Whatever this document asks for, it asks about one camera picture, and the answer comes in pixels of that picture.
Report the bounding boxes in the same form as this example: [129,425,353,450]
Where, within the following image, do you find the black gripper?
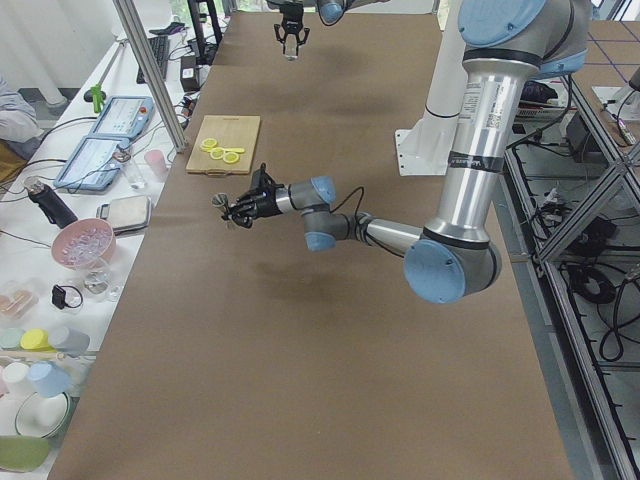
[222,187,290,229]
[274,4,309,47]

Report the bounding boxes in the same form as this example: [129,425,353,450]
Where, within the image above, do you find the clear glass measuring cup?
[282,36,299,61]

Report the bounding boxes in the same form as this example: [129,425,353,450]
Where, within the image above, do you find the steel double jigger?
[211,192,235,230]

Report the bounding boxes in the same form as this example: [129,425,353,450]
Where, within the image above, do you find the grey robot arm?
[267,0,372,52]
[212,1,592,303]

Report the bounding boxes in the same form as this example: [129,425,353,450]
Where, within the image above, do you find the pink plastic cup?
[144,149,168,179]

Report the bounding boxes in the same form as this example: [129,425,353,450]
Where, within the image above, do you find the grey plastic cup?
[48,326,90,357]

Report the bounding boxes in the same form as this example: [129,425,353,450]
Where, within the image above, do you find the yellow plastic cup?
[20,328,55,352]

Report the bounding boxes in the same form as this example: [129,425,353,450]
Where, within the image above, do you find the light blue plastic cup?
[27,361,72,398]

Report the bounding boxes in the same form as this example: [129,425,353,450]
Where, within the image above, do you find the mint green plastic cup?
[0,327,25,351]

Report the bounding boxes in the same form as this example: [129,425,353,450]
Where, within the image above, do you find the white plastic cup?
[2,362,34,396]

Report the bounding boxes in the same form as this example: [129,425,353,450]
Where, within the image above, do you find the lemon slice far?
[222,152,240,164]

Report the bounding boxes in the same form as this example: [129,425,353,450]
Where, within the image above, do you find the lemon slice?
[209,147,226,160]
[222,152,240,164]
[200,138,218,152]

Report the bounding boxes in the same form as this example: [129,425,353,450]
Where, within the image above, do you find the lemon slice middle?
[209,147,226,160]

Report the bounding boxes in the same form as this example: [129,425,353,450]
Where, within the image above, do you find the lemon slice near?
[200,138,218,152]

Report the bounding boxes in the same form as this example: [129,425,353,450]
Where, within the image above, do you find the bamboo cutting board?
[186,115,261,176]

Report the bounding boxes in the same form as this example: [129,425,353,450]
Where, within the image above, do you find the clear drinking glass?
[122,160,147,190]

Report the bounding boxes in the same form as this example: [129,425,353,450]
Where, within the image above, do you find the grey kitchen scale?
[96,195,153,236]

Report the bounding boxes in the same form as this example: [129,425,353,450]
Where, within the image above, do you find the black keyboard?
[147,36,170,80]

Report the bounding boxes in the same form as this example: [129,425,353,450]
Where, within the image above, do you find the blue teach pendant upper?
[90,96,154,140]

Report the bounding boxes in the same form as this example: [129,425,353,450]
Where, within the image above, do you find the blue teach pendant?
[90,96,154,140]
[53,136,131,192]

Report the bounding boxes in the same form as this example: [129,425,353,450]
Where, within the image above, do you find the blue teach pendant lower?
[53,136,131,192]

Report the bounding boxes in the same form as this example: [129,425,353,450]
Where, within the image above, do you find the pink bowl of ice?
[51,218,116,269]

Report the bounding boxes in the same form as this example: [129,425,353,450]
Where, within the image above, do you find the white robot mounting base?
[395,1,468,176]

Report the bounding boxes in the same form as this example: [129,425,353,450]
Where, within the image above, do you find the green clamp tool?
[90,84,105,114]

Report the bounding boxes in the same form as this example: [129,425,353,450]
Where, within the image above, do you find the black bottle with steel cap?
[23,176,78,229]

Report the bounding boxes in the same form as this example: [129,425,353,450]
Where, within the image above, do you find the white plate green rim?
[14,393,71,438]

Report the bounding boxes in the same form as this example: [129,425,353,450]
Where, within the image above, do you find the green plastic bowl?
[1,435,51,473]

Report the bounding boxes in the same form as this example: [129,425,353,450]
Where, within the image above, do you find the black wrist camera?
[250,163,280,194]

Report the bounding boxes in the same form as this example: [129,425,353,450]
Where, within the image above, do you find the aluminium frame post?
[113,0,187,153]

